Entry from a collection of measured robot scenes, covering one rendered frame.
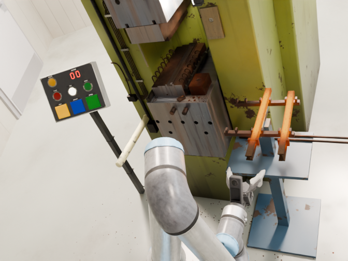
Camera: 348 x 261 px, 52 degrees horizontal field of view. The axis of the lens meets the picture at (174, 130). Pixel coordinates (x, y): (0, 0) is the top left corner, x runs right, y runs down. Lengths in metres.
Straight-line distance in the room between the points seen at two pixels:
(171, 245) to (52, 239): 1.89
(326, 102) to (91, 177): 2.09
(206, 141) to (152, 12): 0.82
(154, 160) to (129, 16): 1.03
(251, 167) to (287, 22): 0.91
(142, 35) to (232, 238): 1.09
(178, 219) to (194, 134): 1.26
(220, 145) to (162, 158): 1.20
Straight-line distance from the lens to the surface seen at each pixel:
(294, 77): 2.52
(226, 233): 1.33
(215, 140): 2.12
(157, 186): 0.93
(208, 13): 1.83
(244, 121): 2.24
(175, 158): 0.98
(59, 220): 3.15
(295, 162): 1.85
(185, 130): 2.14
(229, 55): 1.95
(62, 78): 2.22
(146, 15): 1.81
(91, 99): 2.16
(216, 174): 2.38
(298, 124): 2.80
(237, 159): 1.91
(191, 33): 2.37
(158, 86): 2.06
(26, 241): 3.23
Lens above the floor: 2.07
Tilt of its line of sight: 39 degrees down
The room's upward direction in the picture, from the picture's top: 24 degrees counter-clockwise
